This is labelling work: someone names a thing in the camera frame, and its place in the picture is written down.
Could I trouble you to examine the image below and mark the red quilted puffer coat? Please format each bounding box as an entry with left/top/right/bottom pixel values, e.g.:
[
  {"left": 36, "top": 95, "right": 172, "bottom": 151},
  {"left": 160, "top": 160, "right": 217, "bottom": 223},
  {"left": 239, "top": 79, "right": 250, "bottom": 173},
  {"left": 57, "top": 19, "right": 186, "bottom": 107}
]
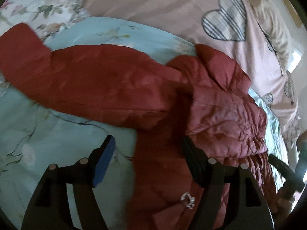
[{"left": 1, "top": 23, "right": 276, "bottom": 229}]

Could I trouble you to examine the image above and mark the person's hand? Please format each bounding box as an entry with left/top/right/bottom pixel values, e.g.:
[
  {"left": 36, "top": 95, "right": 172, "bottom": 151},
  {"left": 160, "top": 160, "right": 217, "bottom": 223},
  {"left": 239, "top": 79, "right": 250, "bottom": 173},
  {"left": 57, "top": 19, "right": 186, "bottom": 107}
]
[{"left": 273, "top": 188, "right": 295, "bottom": 228}]

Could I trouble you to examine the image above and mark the light blue floral bedsheet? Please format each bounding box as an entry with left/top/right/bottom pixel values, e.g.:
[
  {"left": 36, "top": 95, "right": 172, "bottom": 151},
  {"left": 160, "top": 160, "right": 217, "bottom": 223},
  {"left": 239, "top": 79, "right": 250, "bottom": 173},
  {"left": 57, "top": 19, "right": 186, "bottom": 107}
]
[{"left": 1, "top": 17, "right": 288, "bottom": 229}]

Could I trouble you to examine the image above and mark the pink duvet with plaid hearts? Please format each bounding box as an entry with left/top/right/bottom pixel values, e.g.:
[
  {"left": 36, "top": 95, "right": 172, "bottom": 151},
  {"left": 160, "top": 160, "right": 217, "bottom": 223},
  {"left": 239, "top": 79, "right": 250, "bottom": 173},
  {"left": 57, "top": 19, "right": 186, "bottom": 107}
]
[{"left": 84, "top": 0, "right": 300, "bottom": 149}]

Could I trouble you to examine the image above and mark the beige ruffled pillow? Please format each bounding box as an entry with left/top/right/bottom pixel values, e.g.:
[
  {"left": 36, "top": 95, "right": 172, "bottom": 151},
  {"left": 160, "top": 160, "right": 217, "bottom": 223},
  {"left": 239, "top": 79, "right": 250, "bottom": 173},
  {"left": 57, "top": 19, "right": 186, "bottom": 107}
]
[{"left": 247, "top": 0, "right": 293, "bottom": 74}]

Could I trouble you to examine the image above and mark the white floral ruffled quilt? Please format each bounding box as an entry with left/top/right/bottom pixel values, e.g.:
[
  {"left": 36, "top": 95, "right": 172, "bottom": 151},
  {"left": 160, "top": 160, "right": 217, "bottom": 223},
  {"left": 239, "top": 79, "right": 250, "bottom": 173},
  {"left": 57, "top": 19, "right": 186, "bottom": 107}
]
[{"left": 1, "top": 0, "right": 89, "bottom": 41}]

